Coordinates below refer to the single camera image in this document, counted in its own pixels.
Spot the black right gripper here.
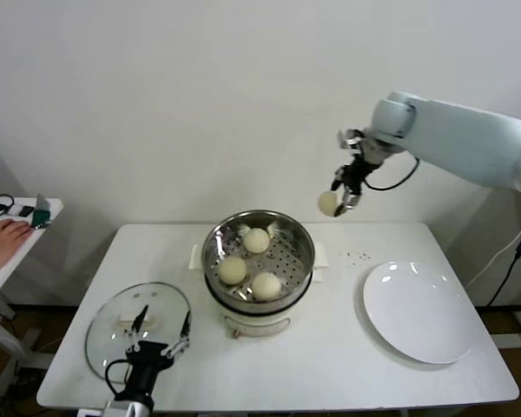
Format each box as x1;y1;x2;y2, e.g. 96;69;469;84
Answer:
330;149;375;218

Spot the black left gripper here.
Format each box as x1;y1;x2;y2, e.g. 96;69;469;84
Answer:
114;305;192;403

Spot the white steamed baozi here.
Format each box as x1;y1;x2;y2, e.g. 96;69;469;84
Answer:
318;190;344;218
218;255;248;287
251;271;283;301
242;227;271;255

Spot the round glass lid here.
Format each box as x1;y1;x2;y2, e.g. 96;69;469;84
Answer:
84;281;193;383

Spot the stainless steel steamer basket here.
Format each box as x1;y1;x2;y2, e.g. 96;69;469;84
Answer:
189;209;331;316

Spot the white electric cooker base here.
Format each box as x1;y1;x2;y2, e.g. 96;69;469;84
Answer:
203;265;327;341

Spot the white round plate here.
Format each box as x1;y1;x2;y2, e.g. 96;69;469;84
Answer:
362;260;478;365

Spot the white side table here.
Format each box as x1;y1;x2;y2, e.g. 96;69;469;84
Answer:
0;197;64;399

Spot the green flat object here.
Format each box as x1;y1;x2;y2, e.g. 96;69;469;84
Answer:
29;208;54;231

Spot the bare human foot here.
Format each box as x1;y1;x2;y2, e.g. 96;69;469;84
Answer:
0;220;30;281

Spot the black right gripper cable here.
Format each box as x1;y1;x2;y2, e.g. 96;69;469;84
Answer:
363;155;420;191

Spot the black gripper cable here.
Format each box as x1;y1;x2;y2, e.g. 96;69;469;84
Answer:
363;155;420;191
104;358;132;395

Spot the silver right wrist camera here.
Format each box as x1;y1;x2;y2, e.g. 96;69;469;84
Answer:
336;128;365;152

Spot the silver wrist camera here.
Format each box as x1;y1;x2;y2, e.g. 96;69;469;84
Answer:
105;399;136;417
336;128;365;152

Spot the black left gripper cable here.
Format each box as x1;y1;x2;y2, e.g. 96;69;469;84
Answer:
104;358;132;395

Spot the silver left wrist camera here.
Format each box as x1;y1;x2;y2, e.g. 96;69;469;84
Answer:
105;399;136;417

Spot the white power cable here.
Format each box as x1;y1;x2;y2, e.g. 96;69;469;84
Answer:
463;216;521;288

